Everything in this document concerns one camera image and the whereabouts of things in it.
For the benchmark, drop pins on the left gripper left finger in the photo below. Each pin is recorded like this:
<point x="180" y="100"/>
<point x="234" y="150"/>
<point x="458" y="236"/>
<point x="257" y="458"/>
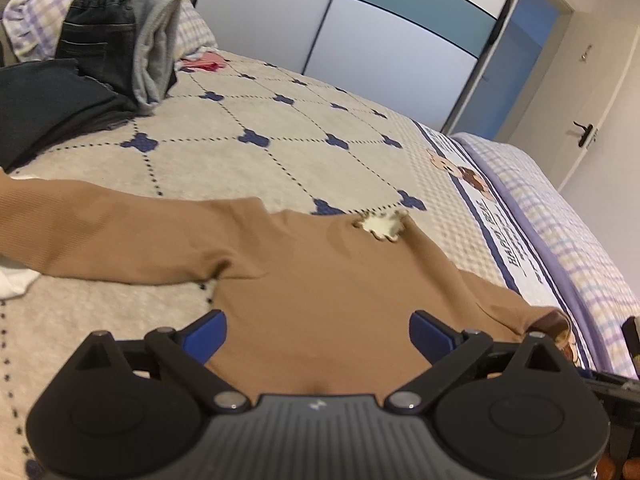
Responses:
<point x="123" y="408"/>

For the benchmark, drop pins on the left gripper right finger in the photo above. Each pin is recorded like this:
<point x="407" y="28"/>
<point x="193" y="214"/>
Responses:
<point x="503" y="410"/>

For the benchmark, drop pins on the brown knit sweater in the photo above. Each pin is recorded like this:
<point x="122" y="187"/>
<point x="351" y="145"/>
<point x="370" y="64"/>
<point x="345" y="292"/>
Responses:
<point x="314" y="304"/>

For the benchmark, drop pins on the purple plaid quilt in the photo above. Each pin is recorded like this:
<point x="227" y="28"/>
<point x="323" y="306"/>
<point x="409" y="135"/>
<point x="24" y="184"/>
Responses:
<point x="607" y="299"/>

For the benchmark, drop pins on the white cloth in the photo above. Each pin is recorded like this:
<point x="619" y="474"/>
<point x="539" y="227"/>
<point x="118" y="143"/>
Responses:
<point x="15" y="279"/>

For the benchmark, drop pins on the white room door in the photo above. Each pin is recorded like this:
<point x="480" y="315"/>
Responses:
<point x="580" y="84"/>

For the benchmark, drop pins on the beige bear pattern blanket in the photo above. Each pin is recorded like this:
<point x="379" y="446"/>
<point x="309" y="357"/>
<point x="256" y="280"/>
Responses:
<point x="255" y="129"/>

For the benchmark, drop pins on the black folded garment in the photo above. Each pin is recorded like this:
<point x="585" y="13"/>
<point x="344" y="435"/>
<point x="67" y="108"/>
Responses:
<point x="43" y="103"/>

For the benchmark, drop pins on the pink small garment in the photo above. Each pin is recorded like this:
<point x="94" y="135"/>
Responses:
<point x="209" y="61"/>

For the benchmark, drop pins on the dark folded jeans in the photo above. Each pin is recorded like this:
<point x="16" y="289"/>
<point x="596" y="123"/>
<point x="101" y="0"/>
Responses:
<point x="99" y="35"/>

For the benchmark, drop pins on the sliding wardrobe doors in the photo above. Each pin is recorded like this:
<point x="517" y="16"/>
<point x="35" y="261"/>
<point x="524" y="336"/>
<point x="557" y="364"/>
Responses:
<point x="418" y="57"/>

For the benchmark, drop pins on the grey folded garment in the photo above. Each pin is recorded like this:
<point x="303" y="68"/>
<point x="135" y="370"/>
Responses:
<point x="153" y="63"/>

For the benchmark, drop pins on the plaid pillow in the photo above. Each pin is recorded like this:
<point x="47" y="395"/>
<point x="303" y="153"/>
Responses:
<point x="33" y="28"/>

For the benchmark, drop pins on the black door handle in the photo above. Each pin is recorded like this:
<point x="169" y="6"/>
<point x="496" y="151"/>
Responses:
<point x="587" y="131"/>

